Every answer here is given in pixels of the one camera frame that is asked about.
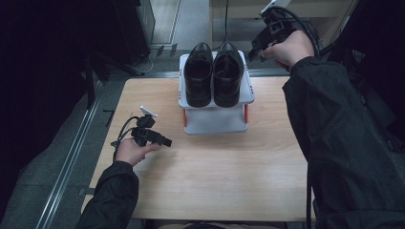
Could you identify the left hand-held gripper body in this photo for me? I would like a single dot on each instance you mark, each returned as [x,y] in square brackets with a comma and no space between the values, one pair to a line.
[144,133]

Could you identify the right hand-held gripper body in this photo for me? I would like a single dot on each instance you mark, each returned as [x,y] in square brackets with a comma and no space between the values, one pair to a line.
[277,27]

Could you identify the black leather shoe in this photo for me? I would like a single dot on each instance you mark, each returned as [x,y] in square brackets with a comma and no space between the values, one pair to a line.
[198,76]
[227,76]

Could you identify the white two-tier shoe rack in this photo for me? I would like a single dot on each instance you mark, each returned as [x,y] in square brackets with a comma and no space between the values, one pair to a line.
[216,122]

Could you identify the person's left hand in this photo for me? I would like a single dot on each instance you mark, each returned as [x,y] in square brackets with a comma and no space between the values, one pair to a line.
[133,152]

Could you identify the person's right hand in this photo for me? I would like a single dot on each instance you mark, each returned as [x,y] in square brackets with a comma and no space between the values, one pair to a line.
[293,47]

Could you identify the light wooden cabinet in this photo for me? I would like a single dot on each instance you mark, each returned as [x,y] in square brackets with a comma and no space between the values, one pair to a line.
[242,9]

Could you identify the black tripod stand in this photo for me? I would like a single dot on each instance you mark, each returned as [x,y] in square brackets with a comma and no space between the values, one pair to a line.
[344,47]

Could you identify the black stand leg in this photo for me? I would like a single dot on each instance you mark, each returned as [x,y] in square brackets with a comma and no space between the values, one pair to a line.
[90,86]

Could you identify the grey tape piece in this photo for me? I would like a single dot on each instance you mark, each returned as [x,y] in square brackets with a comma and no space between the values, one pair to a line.
[87,191]

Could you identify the dark computer tower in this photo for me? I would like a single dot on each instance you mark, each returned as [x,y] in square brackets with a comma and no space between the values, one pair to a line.
[144,22]

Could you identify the black curtain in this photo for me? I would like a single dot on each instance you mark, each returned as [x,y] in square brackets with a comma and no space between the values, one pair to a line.
[38,79]

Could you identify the metal floor rail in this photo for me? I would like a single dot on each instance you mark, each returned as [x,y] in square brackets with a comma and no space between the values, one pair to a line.
[68,159]

